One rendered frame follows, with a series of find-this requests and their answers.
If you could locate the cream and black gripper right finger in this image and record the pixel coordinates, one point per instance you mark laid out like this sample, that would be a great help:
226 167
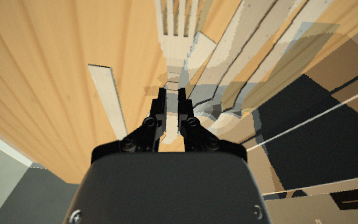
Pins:
198 138

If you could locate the grey metal fork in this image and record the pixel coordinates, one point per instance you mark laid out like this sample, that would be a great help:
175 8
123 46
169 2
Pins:
175 49

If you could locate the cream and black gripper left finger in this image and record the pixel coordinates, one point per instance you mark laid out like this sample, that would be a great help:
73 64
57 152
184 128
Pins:
145 138

